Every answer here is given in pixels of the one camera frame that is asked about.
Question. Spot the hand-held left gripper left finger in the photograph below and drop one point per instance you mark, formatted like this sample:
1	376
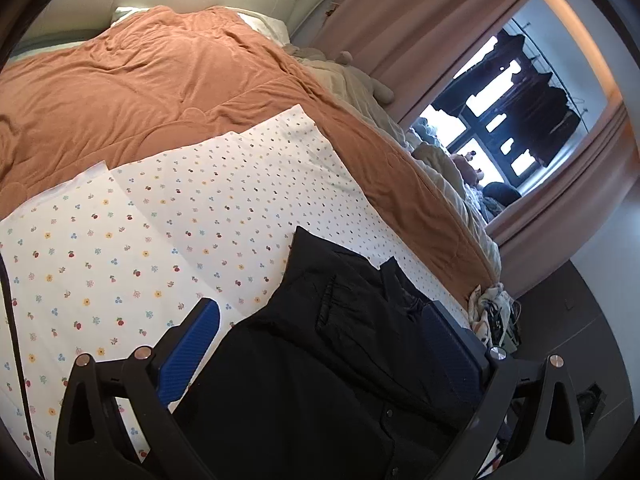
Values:
191	347

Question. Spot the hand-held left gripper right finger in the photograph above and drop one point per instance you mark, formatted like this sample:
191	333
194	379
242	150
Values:
450	355

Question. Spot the black garment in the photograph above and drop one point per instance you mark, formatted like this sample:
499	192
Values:
310	360

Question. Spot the dark hanging clothes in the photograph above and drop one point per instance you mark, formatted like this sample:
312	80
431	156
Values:
525	95

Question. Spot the patterned cloth bag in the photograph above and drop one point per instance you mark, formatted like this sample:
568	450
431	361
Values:
492	310

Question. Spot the black floor socket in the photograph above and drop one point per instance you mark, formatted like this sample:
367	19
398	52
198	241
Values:
590	397

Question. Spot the white fruit-print sheet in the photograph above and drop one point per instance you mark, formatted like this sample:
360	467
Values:
200	200

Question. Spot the dark round cushion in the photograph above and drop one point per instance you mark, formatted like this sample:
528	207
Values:
502	196

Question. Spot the thin black strip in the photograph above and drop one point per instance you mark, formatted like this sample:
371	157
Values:
15	340

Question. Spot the beige quilt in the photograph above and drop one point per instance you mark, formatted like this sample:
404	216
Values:
440	165

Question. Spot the beige curtain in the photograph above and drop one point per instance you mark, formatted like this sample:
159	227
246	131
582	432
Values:
425	20
575	190

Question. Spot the orange blanket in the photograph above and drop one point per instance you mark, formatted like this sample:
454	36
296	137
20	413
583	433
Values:
150	85

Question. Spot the beige plush toy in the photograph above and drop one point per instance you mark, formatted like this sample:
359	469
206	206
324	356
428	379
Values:
367	80

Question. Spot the white pillow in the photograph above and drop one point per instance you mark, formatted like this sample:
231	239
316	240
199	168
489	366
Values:
265	25

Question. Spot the window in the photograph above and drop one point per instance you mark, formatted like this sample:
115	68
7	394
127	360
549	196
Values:
565	35

